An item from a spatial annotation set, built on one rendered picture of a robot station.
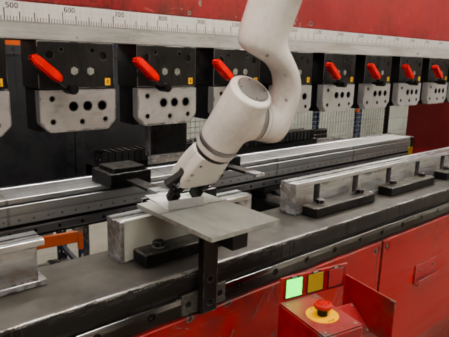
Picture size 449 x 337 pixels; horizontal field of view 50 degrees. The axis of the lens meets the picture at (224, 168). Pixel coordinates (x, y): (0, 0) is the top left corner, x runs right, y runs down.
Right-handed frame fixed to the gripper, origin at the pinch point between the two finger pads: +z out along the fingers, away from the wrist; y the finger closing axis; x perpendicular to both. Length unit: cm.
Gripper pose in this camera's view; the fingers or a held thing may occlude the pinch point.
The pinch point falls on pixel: (184, 194)
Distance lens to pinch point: 106.8
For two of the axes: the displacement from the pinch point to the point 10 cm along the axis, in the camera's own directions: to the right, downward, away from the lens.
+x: 4.8, 7.7, -4.2
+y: -7.6, 1.2, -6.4
